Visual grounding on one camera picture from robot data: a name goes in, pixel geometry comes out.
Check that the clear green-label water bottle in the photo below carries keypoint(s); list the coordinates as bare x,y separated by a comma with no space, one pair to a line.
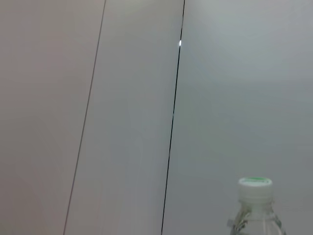
255,203

